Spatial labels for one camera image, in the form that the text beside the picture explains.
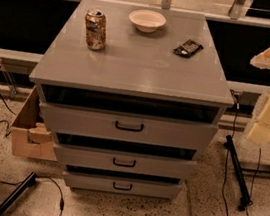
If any grey bottom drawer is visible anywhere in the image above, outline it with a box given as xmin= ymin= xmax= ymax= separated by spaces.
xmin=63 ymin=171 xmax=181 ymax=199

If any black cable floor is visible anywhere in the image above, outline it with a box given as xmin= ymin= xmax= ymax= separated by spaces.
xmin=215 ymin=97 xmax=270 ymax=216
xmin=0 ymin=169 xmax=69 ymax=216

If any grey middle drawer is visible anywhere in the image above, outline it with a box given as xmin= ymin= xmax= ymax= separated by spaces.
xmin=53 ymin=144 xmax=196 ymax=179

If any grey drawer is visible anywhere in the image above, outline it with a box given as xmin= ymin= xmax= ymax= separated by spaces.
xmin=63 ymin=171 xmax=181 ymax=199
xmin=40 ymin=102 xmax=218 ymax=151
xmin=53 ymin=144 xmax=196 ymax=179

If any grey top drawer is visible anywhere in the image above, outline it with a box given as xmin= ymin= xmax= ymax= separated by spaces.
xmin=40 ymin=102 xmax=218 ymax=151

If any black snack packet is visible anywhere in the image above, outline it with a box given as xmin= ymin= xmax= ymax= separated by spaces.
xmin=173 ymin=39 xmax=204 ymax=58

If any grey drawer cabinet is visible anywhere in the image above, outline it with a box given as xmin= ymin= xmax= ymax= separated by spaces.
xmin=13 ymin=0 xmax=247 ymax=211

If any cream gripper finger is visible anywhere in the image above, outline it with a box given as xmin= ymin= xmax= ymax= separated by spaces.
xmin=247 ymin=123 xmax=270 ymax=146

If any black cable left floor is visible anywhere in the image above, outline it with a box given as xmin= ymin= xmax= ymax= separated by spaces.
xmin=0 ymin=169 xmax=69 ymax=216

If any cardboard box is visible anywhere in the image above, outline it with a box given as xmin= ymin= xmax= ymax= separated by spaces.
xmin=11 ymin=88 xmax=57 ymax=161

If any crumpled orange soda can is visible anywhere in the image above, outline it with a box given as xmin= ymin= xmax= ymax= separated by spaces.
xmin=85 ymin=9 xmax=106 ymax=51

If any white paper bowl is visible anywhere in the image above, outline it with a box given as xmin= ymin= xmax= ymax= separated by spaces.
xmin=128 ymin=9 xmax=166 ymax=33

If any black cable right floor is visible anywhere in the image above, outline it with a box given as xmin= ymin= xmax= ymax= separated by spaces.
xmin=215 ymin=97 xmax=270 ymax=216

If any black stand leg right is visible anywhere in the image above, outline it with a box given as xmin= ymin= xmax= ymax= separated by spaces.
xmin=224 ymin=135 xmax=251 ymax=211

